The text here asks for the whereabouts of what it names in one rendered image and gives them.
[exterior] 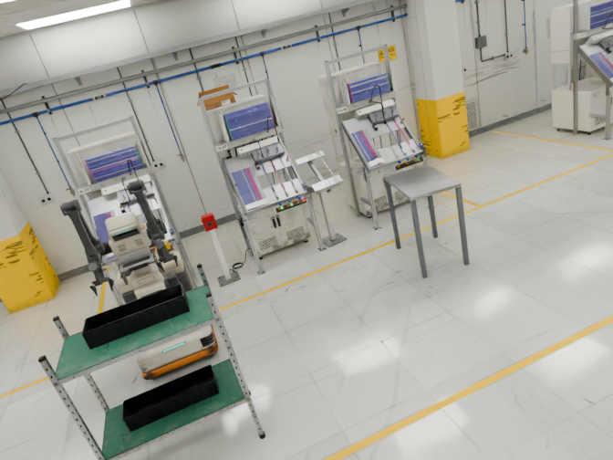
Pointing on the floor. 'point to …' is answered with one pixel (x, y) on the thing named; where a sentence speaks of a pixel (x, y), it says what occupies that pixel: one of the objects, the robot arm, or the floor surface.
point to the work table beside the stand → (428, 175)
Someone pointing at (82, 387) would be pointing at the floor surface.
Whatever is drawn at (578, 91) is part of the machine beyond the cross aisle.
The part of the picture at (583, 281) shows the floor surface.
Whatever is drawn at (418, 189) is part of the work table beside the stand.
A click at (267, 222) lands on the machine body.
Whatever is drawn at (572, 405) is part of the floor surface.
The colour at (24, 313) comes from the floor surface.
